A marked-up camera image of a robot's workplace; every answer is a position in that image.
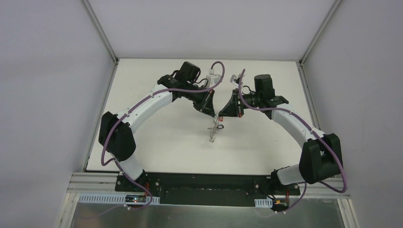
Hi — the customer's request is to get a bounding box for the aluminium frame rail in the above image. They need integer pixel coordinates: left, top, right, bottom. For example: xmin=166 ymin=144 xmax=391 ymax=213
xmin=67 ymin=172 xmax=351 ymax=200

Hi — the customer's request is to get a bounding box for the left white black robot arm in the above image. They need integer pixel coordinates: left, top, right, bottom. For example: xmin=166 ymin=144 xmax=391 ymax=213
xmin=98 ymin=61 xmax=224 ymax=192

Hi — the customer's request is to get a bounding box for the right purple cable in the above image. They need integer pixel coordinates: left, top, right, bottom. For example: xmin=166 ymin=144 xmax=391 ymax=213
xmin=238 ymin=68 xmax=348 ymax=218

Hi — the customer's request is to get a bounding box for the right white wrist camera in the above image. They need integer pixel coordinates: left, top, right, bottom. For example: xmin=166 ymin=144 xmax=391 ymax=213
xmin=230 ymin=74 xmax=243 ymax=86

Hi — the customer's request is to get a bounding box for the white cable duct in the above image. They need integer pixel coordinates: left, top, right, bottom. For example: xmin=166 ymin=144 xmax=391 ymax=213
xmin=254 ymin=198 xmax=273 ymax=208
xmin=78 ymin=193 xmax=160 ymax=205

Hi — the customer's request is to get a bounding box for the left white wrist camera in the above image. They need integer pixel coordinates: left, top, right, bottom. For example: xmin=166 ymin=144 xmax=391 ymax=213
xmin=205 ymin=69 xmax=221 ymax=88

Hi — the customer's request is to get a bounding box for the right white cable duct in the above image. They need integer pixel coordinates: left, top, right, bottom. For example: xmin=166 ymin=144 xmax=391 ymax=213
xmin=254 ymin=198 xmax=273 ymax=208

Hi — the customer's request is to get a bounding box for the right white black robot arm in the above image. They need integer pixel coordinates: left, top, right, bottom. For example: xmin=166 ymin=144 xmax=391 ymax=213
xmin=219 ymin=74 xmax=345 ymax=195

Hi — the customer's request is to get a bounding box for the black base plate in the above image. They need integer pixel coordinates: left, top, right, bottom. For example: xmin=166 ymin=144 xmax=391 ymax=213
xmin=115 ymin=172 xmax=300 ymax=211

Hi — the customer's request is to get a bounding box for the purple cable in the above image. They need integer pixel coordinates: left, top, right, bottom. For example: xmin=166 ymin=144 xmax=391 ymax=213
xmin=100 ymin=61 xmax=226 ymax=211
xmin=238 ymin=68 xmax=348 ymax=218

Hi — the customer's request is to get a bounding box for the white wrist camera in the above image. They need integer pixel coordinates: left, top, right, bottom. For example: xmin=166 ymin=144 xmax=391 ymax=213
xmin=230 ymin=74 xmax=243 ymax=86
xmin=205 ymin=69 xmax=221 ymax=88

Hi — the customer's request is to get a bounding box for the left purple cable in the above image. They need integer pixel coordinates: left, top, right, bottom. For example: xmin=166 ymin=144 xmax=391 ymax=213
xmin=100 ymin=61 xmax=226 ymax=211

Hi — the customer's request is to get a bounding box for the left white cable duct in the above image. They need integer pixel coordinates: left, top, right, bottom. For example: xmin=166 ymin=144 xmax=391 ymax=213
xmin=78 ymin=193 xmax=160 ymax=205

